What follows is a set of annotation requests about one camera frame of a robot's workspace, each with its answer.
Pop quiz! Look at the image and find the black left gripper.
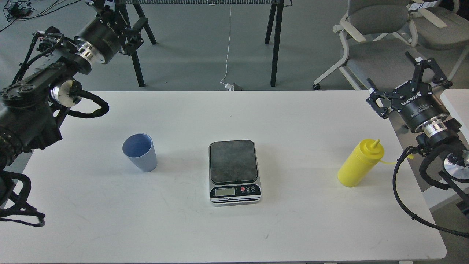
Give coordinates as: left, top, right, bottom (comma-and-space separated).
75, 0, 148, 65

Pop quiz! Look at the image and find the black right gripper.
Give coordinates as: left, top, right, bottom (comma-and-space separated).
366, 52, 453, 133

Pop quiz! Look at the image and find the grey office chair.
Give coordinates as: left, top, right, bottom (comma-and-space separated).
409, 0, 469, 80
313, 0, 422, 91

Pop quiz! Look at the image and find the white hanging cable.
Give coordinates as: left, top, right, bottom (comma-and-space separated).
220, 4, 233, 85

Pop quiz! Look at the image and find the black legged background table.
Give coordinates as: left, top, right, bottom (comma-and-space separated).
99, 0, 293, 88

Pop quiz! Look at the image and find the black cable bundle on floor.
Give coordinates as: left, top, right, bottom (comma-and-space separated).
0, 0, 83, 33

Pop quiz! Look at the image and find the white power adapter on floor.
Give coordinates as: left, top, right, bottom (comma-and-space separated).
224, 83, 243, 91

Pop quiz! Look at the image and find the blue ribbed plastic cup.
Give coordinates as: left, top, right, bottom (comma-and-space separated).
122, 133, 158, 173

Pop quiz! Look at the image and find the yellow squeeze bottle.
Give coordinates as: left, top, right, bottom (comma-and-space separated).
337, 139, 397, 187

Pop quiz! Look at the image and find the digital kitchen scale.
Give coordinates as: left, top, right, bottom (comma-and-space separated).
209, 140, 262, 206

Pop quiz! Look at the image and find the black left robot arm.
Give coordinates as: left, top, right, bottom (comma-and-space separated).
0, 0, 160, 227

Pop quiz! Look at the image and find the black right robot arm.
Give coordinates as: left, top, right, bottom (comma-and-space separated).
367, 52, 469, 238

